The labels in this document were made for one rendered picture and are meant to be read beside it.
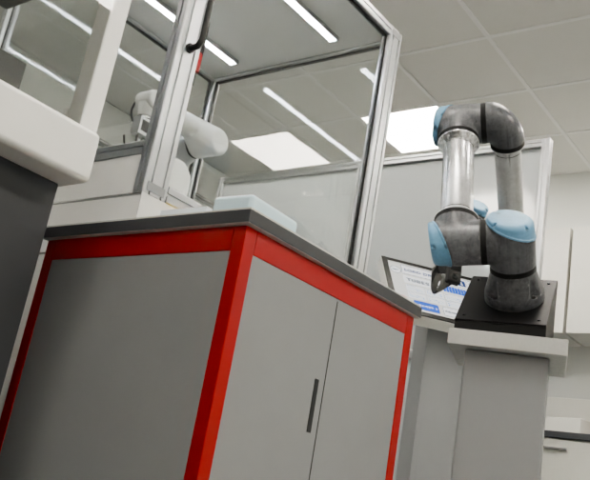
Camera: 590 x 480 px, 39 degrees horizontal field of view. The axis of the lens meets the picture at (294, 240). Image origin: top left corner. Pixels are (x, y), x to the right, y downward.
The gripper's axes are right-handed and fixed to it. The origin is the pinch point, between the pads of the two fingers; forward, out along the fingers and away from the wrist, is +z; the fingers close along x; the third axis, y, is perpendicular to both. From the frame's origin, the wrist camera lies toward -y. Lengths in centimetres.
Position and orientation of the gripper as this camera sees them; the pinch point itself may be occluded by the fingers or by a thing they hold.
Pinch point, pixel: (435, 291)
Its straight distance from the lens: 286.9
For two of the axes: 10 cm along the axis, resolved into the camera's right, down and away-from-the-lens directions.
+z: -3.2, 7.9, 5.2
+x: -9.5, -2.5, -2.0
